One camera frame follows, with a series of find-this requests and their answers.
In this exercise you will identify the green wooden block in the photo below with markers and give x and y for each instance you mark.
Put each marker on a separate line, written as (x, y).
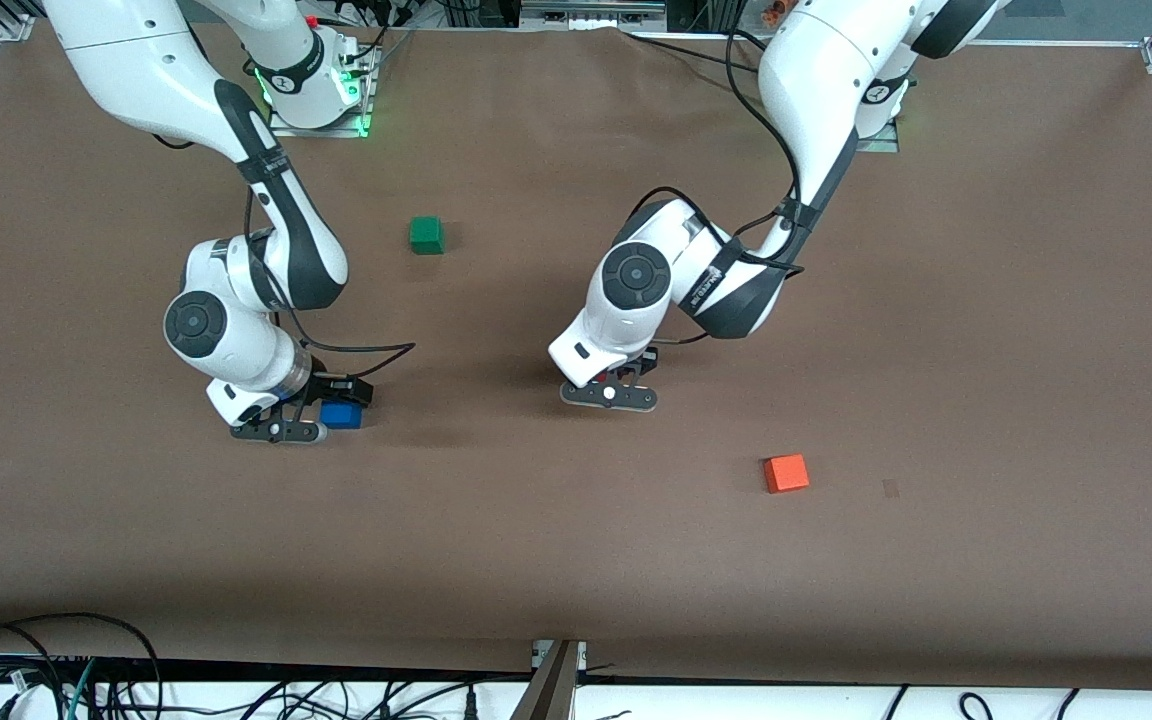
(426, 235)

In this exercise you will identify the small aluminium bracket plate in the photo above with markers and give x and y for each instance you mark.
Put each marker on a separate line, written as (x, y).
(540, 655)

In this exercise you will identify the brown paper table cover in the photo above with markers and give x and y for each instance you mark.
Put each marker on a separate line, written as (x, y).
(576, 560)

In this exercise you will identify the blue wooden block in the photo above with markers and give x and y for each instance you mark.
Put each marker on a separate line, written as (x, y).
(342, 417)

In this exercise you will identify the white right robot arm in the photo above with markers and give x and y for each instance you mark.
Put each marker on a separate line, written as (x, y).
(276, 250)

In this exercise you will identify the orange wooden block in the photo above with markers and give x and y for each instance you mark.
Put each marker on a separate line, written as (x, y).
(786, 473)

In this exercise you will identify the grey metal rail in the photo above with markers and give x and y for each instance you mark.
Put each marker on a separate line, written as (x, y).
(591, 12)

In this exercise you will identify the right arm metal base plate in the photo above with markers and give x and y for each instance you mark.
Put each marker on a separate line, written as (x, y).
(336, 128)

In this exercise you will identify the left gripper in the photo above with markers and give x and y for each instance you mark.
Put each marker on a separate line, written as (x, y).
(642, 364)

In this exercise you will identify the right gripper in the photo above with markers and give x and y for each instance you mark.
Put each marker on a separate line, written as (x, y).
(329, 387)

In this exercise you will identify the grey metal bar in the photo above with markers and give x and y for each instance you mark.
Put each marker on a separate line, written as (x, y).
(554, 695)

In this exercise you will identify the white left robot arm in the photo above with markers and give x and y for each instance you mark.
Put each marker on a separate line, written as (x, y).
(816, 80)

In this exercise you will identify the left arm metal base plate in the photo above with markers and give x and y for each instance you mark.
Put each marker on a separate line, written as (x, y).
(881, 145)

